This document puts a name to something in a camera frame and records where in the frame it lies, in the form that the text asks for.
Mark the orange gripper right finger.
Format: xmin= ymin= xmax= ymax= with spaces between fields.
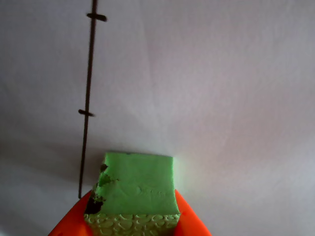
xmin=174 ymin=188 xmax=213 ymax=236

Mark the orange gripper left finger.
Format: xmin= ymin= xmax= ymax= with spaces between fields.
xmin=47 ymin=189 xmax=94 ymax=236

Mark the green textured foam block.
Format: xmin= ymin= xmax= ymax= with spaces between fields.
xmin=83 ymin=151 xmax=182 ymax=236

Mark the white paper sheet, drawn frame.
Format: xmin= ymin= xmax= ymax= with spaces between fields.
xmin=0 ymin=0 xmax=315 ymax=236

